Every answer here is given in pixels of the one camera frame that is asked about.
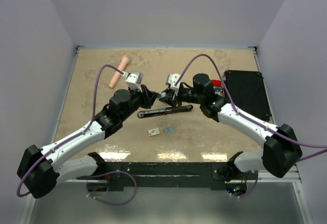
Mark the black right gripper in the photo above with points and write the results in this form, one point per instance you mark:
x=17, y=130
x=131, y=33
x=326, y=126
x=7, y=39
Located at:
x=170, y=101

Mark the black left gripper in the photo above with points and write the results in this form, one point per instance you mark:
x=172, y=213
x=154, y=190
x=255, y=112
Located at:
x=148, y=97

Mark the black stapler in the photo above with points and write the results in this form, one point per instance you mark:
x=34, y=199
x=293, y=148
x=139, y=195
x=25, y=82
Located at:
x=164, y=111

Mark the staple tray with staples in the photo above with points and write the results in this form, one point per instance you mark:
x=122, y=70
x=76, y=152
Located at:
x=169, y=129

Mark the grey staple box sleeve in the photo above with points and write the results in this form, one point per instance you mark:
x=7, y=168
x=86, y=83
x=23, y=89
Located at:
x=153, y=132

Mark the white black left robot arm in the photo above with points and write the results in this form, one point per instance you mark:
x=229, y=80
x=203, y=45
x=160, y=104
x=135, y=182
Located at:
x=40, y=168

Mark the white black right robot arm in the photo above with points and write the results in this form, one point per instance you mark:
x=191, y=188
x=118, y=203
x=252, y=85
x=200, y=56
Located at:
x=280, y=151

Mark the pink toy microphone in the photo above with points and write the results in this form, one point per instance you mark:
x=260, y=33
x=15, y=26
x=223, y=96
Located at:
x=124, y=62

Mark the red toy block car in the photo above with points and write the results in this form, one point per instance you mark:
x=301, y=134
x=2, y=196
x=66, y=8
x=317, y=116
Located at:
x=217, y=84

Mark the black hard case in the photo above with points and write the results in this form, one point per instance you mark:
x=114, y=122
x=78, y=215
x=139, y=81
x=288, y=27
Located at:
x=248, y=92

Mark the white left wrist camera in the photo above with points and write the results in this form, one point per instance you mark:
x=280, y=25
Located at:
x=133, y=80

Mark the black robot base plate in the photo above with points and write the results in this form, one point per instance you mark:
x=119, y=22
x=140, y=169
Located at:
x=212, y=175

